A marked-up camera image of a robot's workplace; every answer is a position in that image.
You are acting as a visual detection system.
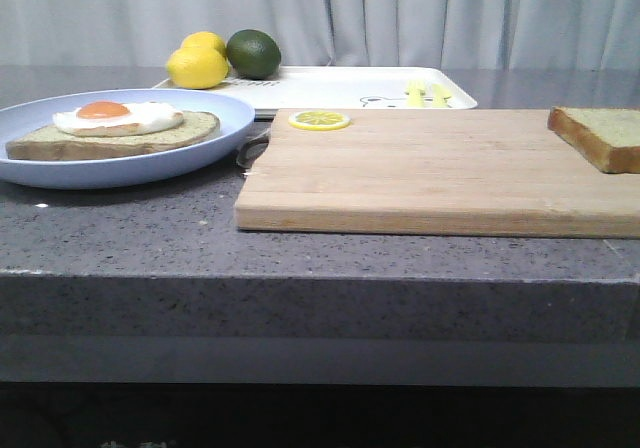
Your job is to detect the green lime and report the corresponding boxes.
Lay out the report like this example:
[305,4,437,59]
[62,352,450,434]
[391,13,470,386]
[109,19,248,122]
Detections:
[226,29,281,80]

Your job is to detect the metal cutting board handle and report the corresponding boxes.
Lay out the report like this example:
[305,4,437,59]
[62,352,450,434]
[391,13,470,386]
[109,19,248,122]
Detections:
[236,135,270,169]

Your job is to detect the grey curtain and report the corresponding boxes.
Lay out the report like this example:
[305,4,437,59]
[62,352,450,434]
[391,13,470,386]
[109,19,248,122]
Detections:
[1,0,639,70]

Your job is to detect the fried egg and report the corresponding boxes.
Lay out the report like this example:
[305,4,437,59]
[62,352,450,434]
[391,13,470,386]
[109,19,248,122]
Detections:
[52,100,184,137]

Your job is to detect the rear yellow lemon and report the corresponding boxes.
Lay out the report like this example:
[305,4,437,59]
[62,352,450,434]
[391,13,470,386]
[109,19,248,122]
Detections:
[180,31,227,58]

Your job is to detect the white tray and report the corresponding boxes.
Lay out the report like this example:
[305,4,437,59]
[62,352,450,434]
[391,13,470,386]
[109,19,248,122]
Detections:
[151,65,479,120]

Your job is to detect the yellow fork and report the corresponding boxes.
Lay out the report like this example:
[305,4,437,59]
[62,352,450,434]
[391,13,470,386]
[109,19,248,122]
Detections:
[405,79,426,108]
[431,83,451,108]

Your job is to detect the lemon slice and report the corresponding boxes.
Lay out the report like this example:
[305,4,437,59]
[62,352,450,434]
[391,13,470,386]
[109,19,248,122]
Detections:
[288,110,351,131]

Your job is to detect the right yellow fork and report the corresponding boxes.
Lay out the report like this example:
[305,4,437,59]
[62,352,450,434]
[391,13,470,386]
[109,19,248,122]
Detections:
[431,83,451,108]

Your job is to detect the bread slice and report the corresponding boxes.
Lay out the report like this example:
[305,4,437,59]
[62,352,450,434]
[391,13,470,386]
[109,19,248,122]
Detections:
[547,106,639,174]
[5,111,221,161]

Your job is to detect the left yellow fork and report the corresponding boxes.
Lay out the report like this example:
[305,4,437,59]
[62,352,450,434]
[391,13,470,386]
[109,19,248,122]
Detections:
[405,79,426,108]

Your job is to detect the light blue plate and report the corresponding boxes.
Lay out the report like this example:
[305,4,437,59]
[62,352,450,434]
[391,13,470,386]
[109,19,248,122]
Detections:
[1,89,255,190]

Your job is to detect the yellow lemon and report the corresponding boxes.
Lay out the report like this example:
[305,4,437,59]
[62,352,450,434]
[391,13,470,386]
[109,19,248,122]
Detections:
[180,31,227,58]
[165,47,229,89]

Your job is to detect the front yellow lemon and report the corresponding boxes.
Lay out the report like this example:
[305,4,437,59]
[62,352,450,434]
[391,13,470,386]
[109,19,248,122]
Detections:
[165,47,229,89]

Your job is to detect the wooden cutting board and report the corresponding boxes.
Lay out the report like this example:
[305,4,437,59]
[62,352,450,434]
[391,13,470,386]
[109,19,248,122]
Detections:
[235,109,639,238]

